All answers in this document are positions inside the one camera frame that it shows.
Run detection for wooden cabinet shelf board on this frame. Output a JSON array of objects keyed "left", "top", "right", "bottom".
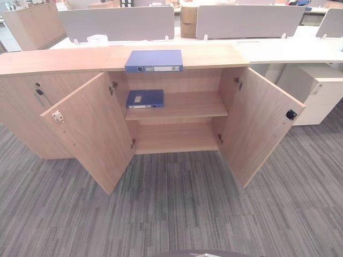
[{"left": 124, "top": 90, "right": 229, "bottom": 122}]

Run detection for open wooden office cabinet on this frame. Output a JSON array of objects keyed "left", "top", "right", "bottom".
[{"left": 100, "top": 43, "right": 251, "bottom": 155}]

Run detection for blue lever arch folder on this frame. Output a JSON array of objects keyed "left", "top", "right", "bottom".
[{"left": 124, "top": 49, "right": 184, "bottom": 74}]

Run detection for wooden cabinet door with latch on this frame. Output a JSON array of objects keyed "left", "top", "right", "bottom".
[{"left": 40, "top": 72, "right": 135, "bottom": 195}]

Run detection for wooden cabinet door with lock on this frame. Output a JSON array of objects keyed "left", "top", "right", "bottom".
[{"left": 221, "top": 66, "right": 307, "bottom": 189}]

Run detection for white office desk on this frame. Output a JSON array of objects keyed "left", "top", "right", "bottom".
[{"left": 49, "top": 25, "right": 343, "bottom": 65}]

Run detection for closed wooden office cabinet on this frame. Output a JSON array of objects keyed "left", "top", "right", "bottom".
[{"left": 0, "top": 47, "right": 118, "bottom": 161}]

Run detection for tall wooden cabinet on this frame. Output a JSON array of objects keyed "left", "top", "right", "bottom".
[{"left": 3, "top": 2, "right": 66, "bottom": 51}]

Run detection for blue flat document box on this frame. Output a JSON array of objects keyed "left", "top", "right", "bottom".
[{"left": 126, "top": 89, "right": 165, "bottom": 109}]

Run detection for brown cardboard box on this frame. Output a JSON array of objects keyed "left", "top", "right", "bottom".
[{"left": 180, "top": 5, "right": 199, "bottom": 39}]

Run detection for white door latch plate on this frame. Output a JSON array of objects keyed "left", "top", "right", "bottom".
[{"left": 51, "top": 110, "right": 65, "bottom": 124}]

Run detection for white box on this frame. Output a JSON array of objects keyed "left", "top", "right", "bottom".
[{"left": 86, "top": 34, "right": 109, "bottom": 43}]

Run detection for wide grey desk partition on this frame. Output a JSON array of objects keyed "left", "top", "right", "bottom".
[
  {"left": 58, "top": 6, "right": 175, "bottom": 44},
  {"left": 195, "top": 4, "right": 306, "bottom": 40}
]

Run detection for narrow grey desk partition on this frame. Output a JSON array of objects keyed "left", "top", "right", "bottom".
[{"left": 315, "top": 8, "right": 343, "bottom": 39}]

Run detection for white drawer pedestal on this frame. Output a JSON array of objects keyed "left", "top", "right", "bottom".
[{"left": 277, "top": 64, "right": 343, "bottom": 126}]

